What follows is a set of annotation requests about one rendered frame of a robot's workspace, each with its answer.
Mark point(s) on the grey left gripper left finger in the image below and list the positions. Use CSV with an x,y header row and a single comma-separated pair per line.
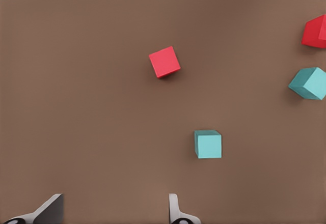
x,y
48,210

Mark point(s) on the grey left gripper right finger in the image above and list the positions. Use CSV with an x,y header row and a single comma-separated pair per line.
x,y
174,208

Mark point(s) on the teal cube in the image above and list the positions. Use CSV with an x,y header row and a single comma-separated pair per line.
x,y
309,83
208,144

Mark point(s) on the red cube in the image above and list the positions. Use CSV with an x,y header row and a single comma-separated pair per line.
x,y
164,62
313,33

